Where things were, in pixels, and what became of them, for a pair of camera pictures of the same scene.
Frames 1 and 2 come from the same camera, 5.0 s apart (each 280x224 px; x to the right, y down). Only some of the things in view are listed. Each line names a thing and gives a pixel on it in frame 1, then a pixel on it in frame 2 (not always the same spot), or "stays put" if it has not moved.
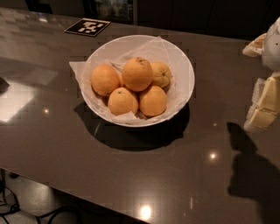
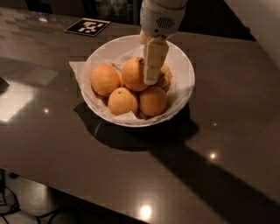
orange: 152,101 stays put
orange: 122,101 stays put
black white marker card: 86,26 stays put
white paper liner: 152,50 stays put
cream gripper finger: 255,47 → 143,38
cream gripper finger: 268,106 → 155,54
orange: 162,75 stays put
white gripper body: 272,46 → 159,22
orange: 137,74 stays put
